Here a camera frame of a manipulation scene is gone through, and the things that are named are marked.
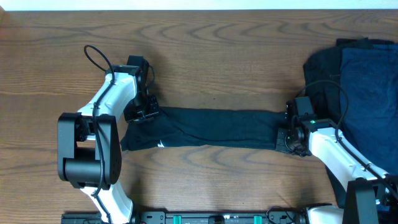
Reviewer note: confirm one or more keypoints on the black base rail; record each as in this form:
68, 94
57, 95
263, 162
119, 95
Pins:
274, 215

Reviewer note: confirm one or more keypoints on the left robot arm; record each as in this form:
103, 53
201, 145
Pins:
88, 149

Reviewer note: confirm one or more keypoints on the dark teal t-shirt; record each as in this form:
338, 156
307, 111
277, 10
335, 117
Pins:
179, 127

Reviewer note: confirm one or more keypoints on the blue garment in pile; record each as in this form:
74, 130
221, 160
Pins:
369, 77

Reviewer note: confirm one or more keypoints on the black garment in pile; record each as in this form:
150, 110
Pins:
322, 76

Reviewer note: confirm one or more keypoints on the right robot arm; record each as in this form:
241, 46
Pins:
370, 191

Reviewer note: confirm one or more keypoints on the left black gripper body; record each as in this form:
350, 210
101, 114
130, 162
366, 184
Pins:
143, 109

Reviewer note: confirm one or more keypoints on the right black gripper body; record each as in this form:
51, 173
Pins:
285, 142

